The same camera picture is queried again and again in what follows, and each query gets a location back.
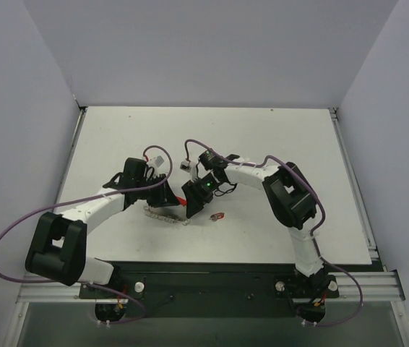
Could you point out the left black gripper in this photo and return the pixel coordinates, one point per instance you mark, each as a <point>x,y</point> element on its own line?
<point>157,195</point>

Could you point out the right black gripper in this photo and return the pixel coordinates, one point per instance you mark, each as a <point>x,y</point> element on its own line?
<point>197,190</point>

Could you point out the metal chain keyring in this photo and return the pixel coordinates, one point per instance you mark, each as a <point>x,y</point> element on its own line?
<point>171,214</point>

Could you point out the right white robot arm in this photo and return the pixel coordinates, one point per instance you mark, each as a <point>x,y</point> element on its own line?
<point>292,200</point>

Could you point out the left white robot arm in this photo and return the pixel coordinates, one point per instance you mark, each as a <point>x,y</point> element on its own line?
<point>58,250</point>

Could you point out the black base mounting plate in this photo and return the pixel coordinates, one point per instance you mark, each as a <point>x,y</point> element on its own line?
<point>212,290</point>

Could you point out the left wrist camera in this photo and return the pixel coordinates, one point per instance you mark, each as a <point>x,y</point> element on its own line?
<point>155,162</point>

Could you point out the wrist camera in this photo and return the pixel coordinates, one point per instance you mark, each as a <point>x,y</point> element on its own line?
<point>191,168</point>
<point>155,162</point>

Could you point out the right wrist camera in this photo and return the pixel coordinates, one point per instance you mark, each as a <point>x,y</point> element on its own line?
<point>191,168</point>

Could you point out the aluminium frame rail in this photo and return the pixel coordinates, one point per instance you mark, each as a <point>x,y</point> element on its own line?
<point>375,286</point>

